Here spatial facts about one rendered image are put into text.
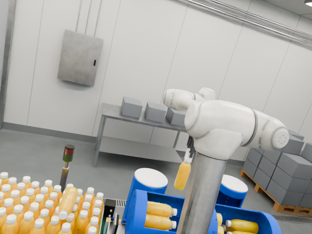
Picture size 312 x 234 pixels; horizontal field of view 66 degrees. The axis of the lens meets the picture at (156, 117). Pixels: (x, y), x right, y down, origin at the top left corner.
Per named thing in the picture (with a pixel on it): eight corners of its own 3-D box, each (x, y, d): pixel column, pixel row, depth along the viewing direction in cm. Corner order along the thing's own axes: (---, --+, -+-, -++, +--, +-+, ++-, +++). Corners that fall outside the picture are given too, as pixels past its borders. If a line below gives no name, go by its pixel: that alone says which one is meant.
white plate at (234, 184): (213, 172, 236) (213, 173, 236) (227, 189, 210) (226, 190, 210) (238, 176, 243) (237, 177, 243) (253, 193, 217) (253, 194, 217)
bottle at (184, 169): (182, 191, 147) (191, 165, 141) (172, 187, 149) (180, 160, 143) (185, 186, 153) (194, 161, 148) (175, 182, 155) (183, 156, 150)
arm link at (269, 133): (268, 111, 90) (236, 103, 87) (305, 122, 72) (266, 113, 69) (257, 144, 92) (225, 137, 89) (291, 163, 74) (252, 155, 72)
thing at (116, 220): (113, 243, 136) (118, 225, 133) (109, 243, 135) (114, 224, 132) (114, 230, 145) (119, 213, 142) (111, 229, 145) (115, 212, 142)
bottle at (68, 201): (62, 190, 135) (53, 213, 118) (73, 184, 135) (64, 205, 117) (71, 199, 137) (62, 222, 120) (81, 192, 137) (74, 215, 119)
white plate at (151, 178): (157, 191, 178) (156, 192, 178) (173, 179, 202) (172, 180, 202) (127, 174, 190) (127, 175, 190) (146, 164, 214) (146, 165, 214)
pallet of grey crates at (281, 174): (312, 215, 429) (343, 156, 398) (276, 211, 407) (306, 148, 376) (269, 178, 540) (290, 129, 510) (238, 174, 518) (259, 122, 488)
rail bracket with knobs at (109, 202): (112, 222, 155) (115, 208, 153) (100, 220, 154) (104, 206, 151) (113, 211, 165) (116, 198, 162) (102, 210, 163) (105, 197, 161)
